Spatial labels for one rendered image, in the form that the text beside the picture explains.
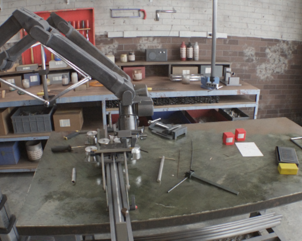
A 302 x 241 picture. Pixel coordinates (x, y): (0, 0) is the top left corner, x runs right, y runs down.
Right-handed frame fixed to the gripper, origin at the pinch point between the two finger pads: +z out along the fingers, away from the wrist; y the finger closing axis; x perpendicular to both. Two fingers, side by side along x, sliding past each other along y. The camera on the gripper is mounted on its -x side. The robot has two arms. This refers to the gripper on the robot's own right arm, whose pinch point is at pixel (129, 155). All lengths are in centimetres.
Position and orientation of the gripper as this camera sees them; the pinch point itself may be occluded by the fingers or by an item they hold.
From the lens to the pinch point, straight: 99.6
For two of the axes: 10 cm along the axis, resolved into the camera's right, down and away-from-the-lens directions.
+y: -9.9, 0.6, -1.6
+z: 0.8, 9.8, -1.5
